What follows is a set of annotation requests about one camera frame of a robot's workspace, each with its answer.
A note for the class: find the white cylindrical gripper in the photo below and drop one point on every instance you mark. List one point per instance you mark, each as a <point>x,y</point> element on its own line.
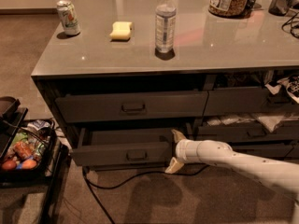
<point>181,150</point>

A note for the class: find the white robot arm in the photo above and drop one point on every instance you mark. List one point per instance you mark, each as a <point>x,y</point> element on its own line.
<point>279,176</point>

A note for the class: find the clear plastic bags in drawer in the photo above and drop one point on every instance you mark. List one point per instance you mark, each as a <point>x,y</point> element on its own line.
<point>270,121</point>

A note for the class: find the yellow sponge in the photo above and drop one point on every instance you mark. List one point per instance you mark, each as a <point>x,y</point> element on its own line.
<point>121,30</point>

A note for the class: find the black white patterned bag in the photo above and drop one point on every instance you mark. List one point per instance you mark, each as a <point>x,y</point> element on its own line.
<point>290,84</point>

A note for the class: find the clear plastic water bottle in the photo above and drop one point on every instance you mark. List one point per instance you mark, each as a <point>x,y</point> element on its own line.
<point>165,21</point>

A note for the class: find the black basket of snacks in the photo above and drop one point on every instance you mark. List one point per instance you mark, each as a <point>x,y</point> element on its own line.
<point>40,136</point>

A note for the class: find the orange fruit in basket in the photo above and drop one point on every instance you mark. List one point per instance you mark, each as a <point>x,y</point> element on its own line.
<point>28,164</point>

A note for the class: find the orange snack bag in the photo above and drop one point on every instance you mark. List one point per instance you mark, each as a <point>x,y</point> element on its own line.
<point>22,150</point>

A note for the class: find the red apple in basket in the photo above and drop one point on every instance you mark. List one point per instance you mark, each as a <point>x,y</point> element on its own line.
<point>9,165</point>

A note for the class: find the black tray on cart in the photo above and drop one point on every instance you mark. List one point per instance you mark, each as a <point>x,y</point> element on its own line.
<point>11,119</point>

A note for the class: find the dark glass jar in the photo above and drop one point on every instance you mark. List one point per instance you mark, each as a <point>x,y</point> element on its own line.
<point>281,7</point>

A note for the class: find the green white soda can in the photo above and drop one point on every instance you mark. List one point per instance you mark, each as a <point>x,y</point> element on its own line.
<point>68,17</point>

